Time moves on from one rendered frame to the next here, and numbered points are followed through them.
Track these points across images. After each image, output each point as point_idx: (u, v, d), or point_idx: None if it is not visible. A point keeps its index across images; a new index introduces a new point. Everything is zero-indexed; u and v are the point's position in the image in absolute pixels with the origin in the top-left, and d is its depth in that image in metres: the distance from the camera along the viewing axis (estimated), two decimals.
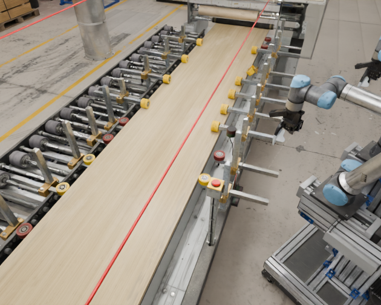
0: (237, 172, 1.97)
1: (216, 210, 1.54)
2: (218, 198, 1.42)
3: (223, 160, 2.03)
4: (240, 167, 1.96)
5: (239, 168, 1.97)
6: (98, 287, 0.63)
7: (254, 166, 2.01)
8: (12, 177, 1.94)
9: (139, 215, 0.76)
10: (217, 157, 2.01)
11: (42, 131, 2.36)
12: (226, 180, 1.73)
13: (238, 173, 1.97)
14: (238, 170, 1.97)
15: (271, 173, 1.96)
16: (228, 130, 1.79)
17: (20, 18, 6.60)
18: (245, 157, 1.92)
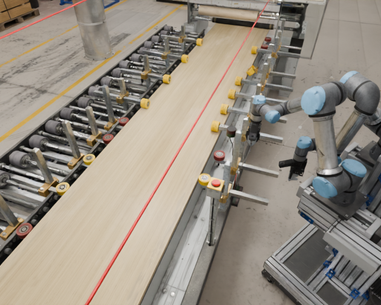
0: (237, 172, 1.97)
1: (216, 210, 1.54)
2: (218, 198, 1.42)
3: (223, 160, 2.03)
4: (240, 167, 1.96)
5: (239, 168, 1.97)
6: (98, 287, 0.63)
7: (254, 166, 2.01)
8: (12, 177, 1.94)
9: (139, 215, 0.76)
10: (217, 157, 2.01)
11: (42, 131, 2.36)
12: (226, 180, 1.73)
13: (238, 173, 1.97)
14: (238, 170, 1.97)
15: (271, 173, 1.96)
16: (228, 130, 1.79)
17: (20, 18, 6.60)
18: (245, 157, 1.92)
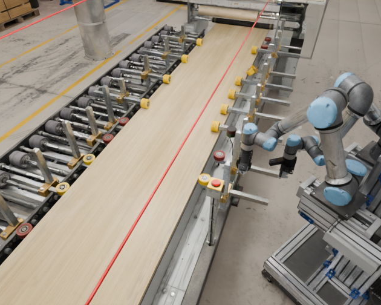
0: (236, 173, 1.98)
1: (216, 210, 1.54)
2: (218, 198, 1.42)
3: (223, 160, 2.03)
4: (238, 173, 1.94)
5: (238, 173, 1.95)
6: (98, 287, 0.63)
7: (254, 166, 2.01)
8: (12, 177, 1.94)
9: (139, 215, 0.76)
10: (217, 157, 2.01)
11: (42, 131, 2.36)
12: (226, 180, 1.73)
13: (238, 173, 1.98)
14: (237, 173, 1.97)
15: (271, 173, 1.96)
16: (228, 130, 1.79)
17: (20, 18, 6.60)
18: (240, 175, 1.86)
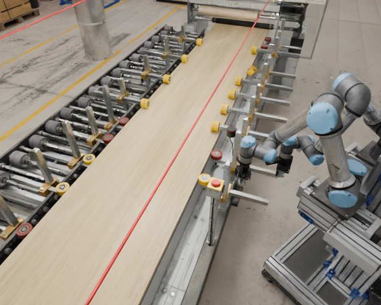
0: None
1: (216, 210, 1.54)
2: (218, 198, 1.42)
3: (220, 159, 2.04)
4: None
5: None
6: (98, 287, 0.63)
7: (251, 165, 2.01)
8: (12, 177, 1.94)
9: (139, 215, 0.76)
10: (214, 157, 2.01)
11: (42, 131, 2.36)
12: (226, 180, 1.73)
13: None
14: None
15: (268, 172, 1.96)
16: (228, 130, 1.79)
17: (20, 18, 6.60)
18: None
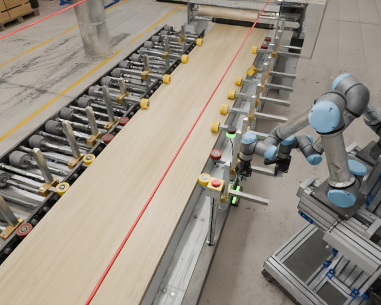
0: None
1: (216, 210, 1.54)
2: (218, 198, 1.42)
3: (219, 159, 2.04)
4: None
5: None
6: (98, 287, 0.63)
7: (250, 164, 2.01)
8: (12, 177, 1.94)
9: (139, 215, 0.76)
10: (213, 157, 2.01)
11: (42, 131, 2.36)
12: (226, 180, 1.73)
13: None
14: None
15: (267, 172, 1.97)
16: (228, 130, 1.79)
17: (20, 18, 6.60)
18: None
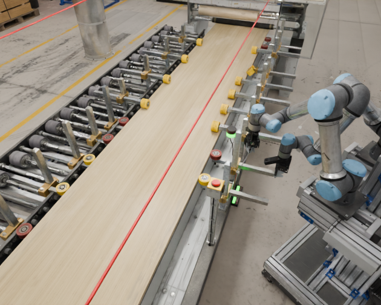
0: (237, 172, 1.97)
1: (216, 210, 1.54)
2: (218, 198, 1.42)
3: (219, 159, 2.04)
4: (240, 167, 1.96)
5: (239, 168, 1.97)
6: (98, 287, 0.63)
7: (250, 164, 2.01)
8: (12, 177, 1.94)
9: (139, 215, 0.76)
10: (213, 157, 2.01)
11: (42, 131, 2.36)
12: (226, 180, 1.73)
13: (238, 173, 1.97)
14: (238, 170, 1.98)
15: (267, 172, 1.97)
16: (228, 130, 1.79)
17: (20, 18, 6.60)
18: (245, 157, 1.93)
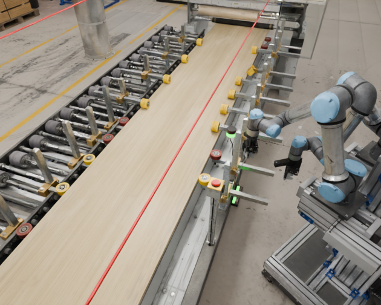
0: (237, 172, 1.97)
1: (216, 210, 1.54)
2: (218, 198, 1.42)
3: (219, 159, 2.04)
4: (240, 167, 1.96)
5: (239, 168, 1.97)
6: (98, 287, 0.63)
7: (250, 164, 2.01)
8: (12, 177, 1.94)
9: (139, 215, 0.76)
10: (213, 157, 2.01)
11: (42, 131, 2.36)
12: (226, 180, 1.73)
13: (238, 173, 1.97)
14: (238, 170, 1.98)
15: (267, 172, 1.97)
16: (228, 130, 1.79)
17: (20, 18, 6.60)
18: (245, 157, 1.93)
